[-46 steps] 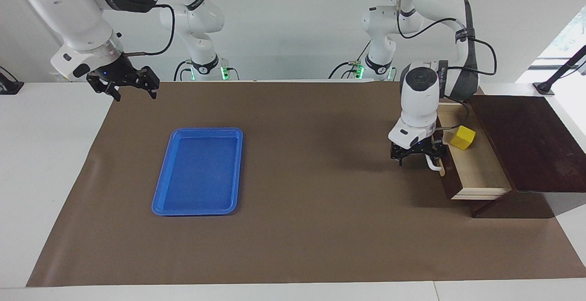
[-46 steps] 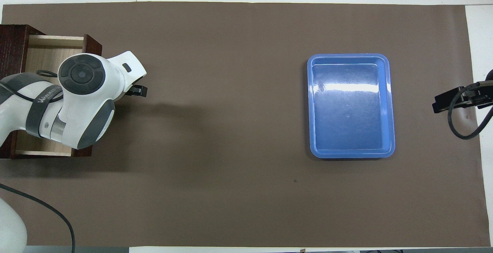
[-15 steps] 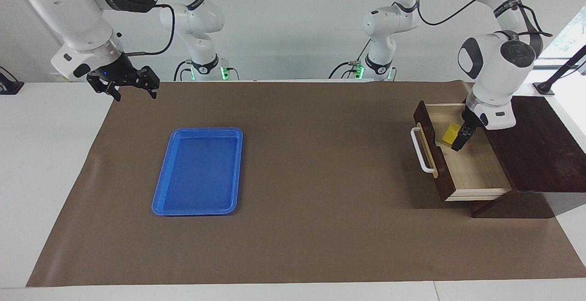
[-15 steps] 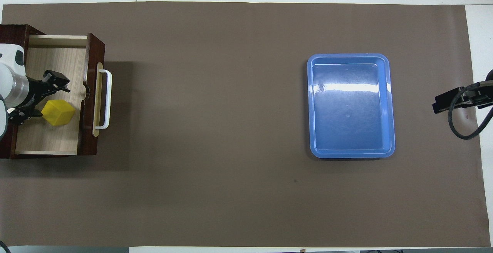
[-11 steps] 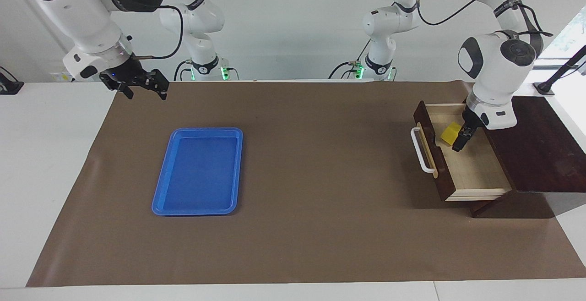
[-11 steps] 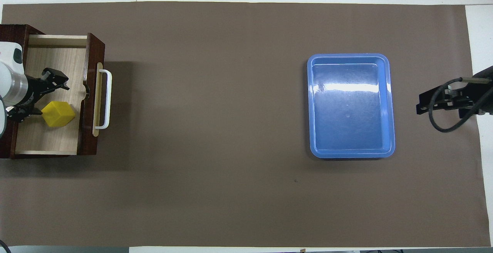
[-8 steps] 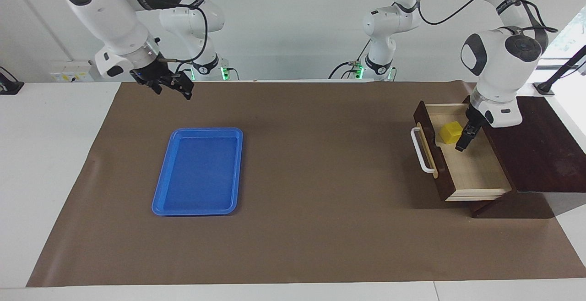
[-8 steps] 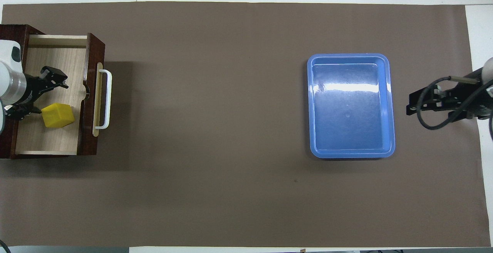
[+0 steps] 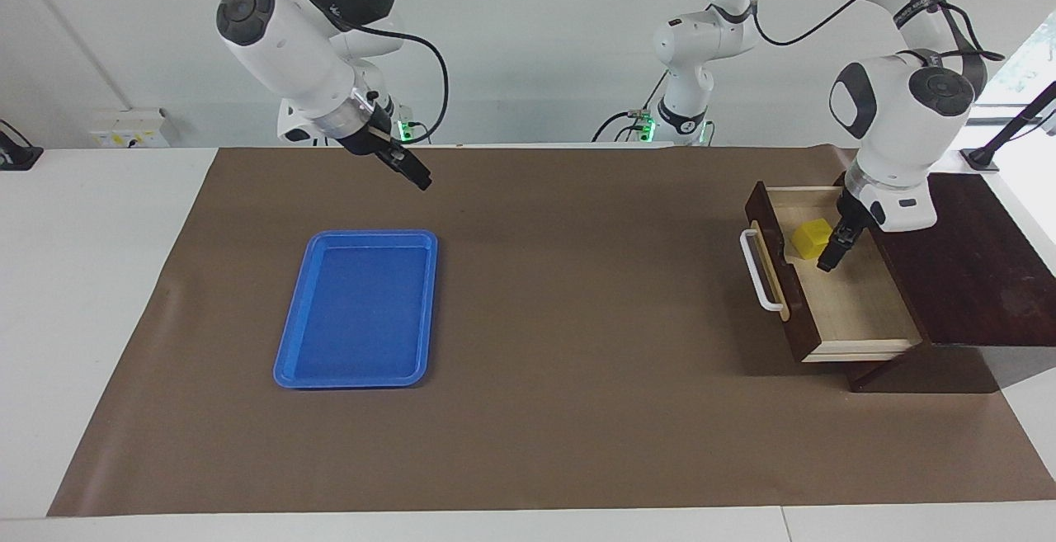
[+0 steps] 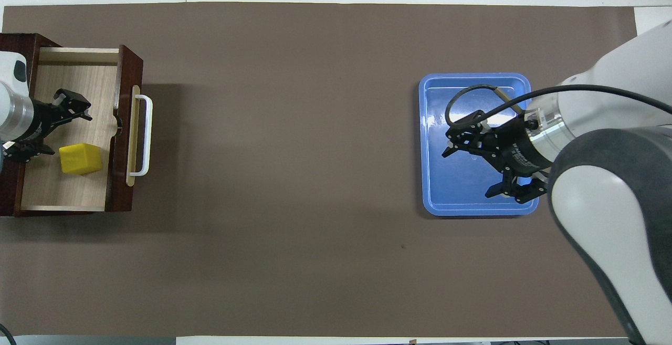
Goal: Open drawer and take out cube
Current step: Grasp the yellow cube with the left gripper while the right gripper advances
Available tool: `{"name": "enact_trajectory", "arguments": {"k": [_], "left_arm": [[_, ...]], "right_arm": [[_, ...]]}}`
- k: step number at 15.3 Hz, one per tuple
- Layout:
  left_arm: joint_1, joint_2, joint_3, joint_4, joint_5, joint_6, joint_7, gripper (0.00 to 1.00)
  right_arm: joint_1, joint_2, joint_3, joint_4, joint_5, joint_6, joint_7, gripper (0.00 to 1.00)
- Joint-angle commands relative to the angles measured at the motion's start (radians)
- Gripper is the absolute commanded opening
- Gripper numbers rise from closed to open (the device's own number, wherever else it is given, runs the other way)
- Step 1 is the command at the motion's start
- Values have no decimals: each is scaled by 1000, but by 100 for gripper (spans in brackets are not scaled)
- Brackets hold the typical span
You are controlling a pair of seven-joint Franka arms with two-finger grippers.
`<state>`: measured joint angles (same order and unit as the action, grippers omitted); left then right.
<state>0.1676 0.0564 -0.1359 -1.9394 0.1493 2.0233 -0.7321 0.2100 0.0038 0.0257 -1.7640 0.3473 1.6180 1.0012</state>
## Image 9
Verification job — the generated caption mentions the black clamp stand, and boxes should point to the black clamp stand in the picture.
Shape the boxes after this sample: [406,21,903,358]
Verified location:
[961,80,1056,172]

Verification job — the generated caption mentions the brown table mat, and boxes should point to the brown table mat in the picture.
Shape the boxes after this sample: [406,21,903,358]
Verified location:
[47,146,1056,518]

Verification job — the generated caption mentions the blue plastic tray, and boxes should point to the blue plastic tray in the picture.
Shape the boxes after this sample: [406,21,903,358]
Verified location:
[273,229,439,389]

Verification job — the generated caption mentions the white wall power outlet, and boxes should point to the white wall power outlet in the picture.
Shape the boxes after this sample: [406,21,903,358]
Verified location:
[89,109,171,149]

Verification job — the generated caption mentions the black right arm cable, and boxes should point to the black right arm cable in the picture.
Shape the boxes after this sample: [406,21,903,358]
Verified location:
[330,14,451,145]

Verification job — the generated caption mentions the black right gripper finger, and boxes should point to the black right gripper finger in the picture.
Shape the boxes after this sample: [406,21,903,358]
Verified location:
[388,144,433,186]
[378,148,428,191]

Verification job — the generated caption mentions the black base cable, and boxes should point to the black base cable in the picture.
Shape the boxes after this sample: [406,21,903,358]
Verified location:
[590,72,671,144]

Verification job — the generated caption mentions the black desk mount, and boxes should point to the black desk mount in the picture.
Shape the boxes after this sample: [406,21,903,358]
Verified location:
[0,120,44,170]

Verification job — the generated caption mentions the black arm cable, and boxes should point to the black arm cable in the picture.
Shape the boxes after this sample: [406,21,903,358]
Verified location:
[747,0,1007,64]
[330,14,451,145]

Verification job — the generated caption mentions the yellow cube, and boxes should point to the yellow cube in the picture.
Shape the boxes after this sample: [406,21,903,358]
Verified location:
[790,218,832,261]

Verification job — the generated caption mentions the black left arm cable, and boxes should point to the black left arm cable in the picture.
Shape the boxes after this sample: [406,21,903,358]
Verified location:
[747,0,1007,64]

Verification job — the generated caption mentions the white drawer handle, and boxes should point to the white drawer handle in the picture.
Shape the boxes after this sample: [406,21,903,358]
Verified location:
[740,229,786,313]

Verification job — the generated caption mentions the dark brown wooden cabinet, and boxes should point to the dark brown wooden cabinet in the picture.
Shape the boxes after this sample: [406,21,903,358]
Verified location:
[840,171,1056,394]

